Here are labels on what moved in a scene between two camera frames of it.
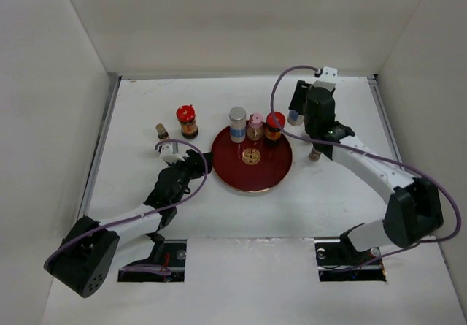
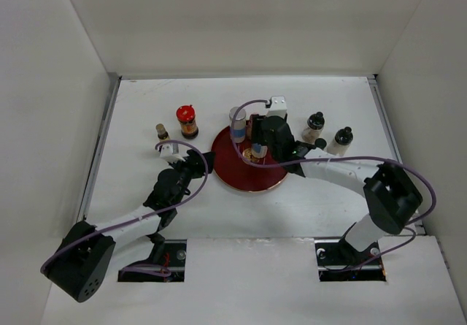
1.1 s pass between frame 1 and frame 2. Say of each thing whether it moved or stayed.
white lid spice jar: moved
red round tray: stayed
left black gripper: stayed
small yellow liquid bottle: stayed
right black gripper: moved
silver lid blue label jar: stayed
